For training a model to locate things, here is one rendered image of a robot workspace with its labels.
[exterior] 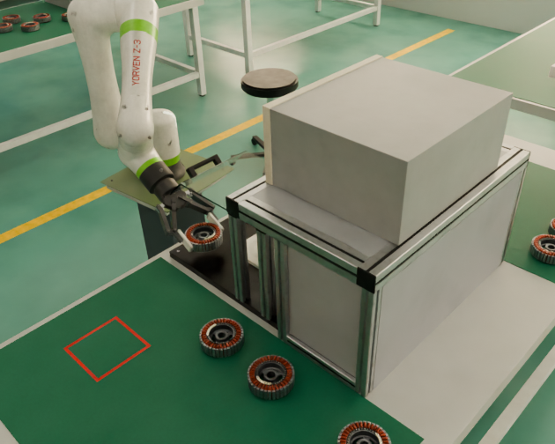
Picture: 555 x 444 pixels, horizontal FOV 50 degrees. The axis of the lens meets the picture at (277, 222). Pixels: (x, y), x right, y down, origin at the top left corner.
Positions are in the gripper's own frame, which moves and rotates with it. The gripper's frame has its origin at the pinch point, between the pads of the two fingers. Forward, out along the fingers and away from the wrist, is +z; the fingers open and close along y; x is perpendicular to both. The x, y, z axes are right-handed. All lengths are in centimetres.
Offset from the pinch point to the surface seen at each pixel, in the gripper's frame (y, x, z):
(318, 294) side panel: 8, 38, 37
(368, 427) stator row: 17, 35, 66
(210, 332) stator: 21.4, 9.8, 26.2
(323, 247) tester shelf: 8, 52, 31
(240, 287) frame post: 7.6, 11.7, 21.2
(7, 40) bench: -55, -138, -211
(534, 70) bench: -209, -4, 10
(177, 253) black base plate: 6.1, -8.3, -1.8
